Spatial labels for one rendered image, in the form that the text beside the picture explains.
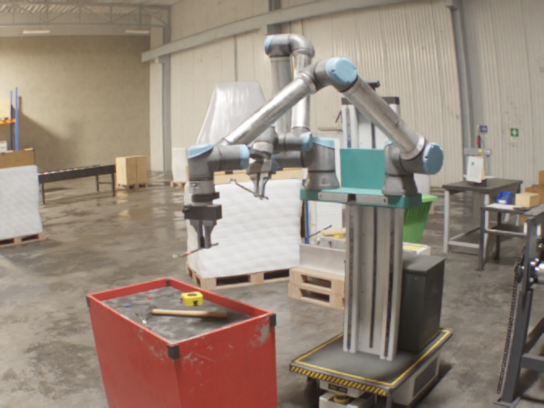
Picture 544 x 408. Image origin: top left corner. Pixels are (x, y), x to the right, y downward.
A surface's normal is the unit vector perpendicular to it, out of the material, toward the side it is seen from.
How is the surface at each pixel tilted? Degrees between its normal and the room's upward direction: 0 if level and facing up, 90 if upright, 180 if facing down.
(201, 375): 90
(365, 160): 90
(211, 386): 90
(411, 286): 90
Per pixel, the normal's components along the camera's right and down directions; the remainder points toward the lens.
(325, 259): -0.72, 0.14
